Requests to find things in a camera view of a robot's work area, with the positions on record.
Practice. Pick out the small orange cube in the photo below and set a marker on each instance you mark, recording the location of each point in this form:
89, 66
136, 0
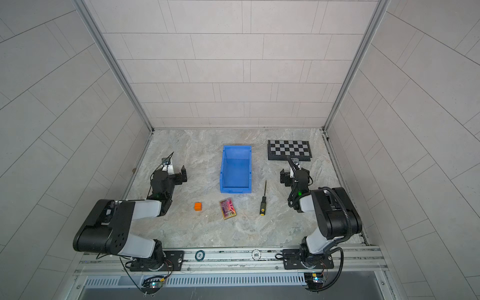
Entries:
198, 206

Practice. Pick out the white round sticker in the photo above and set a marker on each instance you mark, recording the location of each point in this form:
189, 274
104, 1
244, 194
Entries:
256, 254

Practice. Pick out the black yellow screwdriver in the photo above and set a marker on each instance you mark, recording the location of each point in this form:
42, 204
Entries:
262, 210

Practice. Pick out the circuit board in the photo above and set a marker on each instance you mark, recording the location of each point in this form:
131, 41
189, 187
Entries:
153, 284
314, 281

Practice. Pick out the black white checkerboard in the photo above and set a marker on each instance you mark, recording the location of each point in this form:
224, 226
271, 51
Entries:
280, 150

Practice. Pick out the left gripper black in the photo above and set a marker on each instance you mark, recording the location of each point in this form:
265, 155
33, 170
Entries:
177, 177

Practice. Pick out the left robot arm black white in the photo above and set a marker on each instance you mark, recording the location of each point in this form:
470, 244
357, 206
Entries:
106, 230

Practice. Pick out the left circuit board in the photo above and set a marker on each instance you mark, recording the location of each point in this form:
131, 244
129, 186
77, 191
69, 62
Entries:
153, 284

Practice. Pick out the aluminium mounting rail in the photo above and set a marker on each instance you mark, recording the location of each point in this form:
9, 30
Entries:
352, 257

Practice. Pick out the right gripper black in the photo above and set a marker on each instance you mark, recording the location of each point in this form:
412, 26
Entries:
289, 177

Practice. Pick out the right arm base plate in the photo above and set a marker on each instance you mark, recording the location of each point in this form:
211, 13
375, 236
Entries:
298, 259

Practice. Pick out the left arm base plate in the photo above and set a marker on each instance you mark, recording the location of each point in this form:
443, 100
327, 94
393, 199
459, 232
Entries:
169, 261

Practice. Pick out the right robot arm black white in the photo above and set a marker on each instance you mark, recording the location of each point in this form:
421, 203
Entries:
336, 216

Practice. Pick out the blue plastic bin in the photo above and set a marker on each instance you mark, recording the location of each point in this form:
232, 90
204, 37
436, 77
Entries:
236, 170

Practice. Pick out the right circuit board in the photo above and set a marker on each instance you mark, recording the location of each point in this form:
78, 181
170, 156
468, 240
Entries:
314, 281

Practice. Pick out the colourful card box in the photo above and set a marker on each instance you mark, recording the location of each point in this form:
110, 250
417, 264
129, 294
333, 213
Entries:
227, 208

